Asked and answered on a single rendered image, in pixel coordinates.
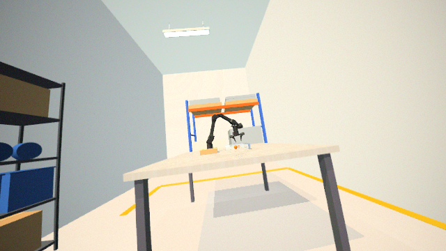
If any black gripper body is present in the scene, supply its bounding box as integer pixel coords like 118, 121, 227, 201
230, 130, 245, 138

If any clear low wall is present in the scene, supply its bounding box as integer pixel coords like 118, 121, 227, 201
225, 144, 249, 150

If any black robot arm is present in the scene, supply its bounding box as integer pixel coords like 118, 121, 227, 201
206, 114, 243, 149

